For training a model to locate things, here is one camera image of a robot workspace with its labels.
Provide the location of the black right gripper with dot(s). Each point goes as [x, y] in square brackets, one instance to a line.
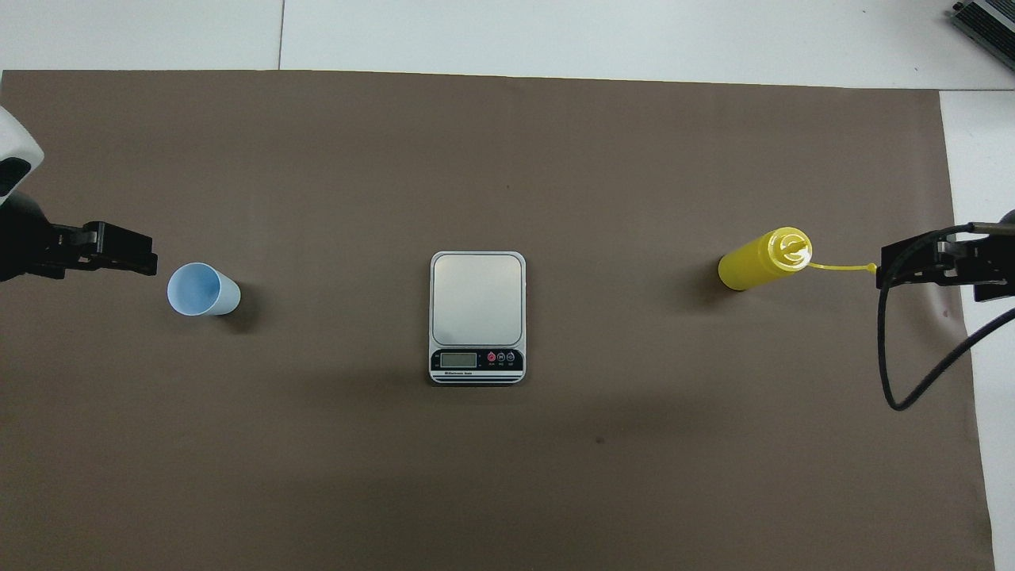
[991, 250]

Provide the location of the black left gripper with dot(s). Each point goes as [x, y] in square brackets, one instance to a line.
[24, 238]

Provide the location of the light blue plastic cup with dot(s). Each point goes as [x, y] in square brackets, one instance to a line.
[202, 289]

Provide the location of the yellow squeeze bottle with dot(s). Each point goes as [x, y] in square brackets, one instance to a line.
[753, 263]

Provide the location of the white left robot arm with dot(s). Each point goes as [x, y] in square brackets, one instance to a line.
[16, 139]

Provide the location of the silver digital kitchen scale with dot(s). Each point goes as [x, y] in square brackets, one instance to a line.
[477, 297]

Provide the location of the grey ribbed metal device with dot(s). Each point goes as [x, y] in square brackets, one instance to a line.
[991, 24]

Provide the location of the brown paper table mat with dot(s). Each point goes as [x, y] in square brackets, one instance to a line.
[476, 476]

